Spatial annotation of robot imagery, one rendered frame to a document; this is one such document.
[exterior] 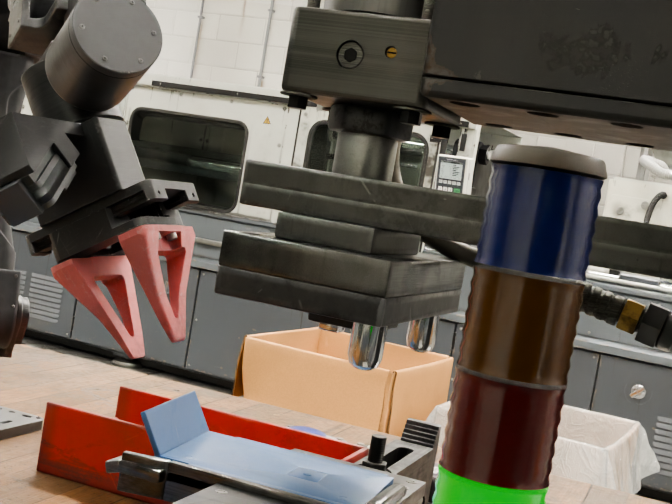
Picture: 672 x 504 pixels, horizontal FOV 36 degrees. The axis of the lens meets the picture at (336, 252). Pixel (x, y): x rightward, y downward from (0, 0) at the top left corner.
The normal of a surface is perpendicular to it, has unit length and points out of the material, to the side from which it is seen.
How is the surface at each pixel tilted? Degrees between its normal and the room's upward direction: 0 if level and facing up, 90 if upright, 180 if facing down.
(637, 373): 90
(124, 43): 66
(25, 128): 59
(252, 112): 90
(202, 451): 4
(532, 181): 76
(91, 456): 90
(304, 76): 90
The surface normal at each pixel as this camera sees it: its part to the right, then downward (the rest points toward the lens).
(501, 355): -0.35, -0.25
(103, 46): 0.51, -0.29
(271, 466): 0.14, -0.98
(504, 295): -0.54, 0.20
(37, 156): 0.87, -0.36
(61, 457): -0.34, 0.00
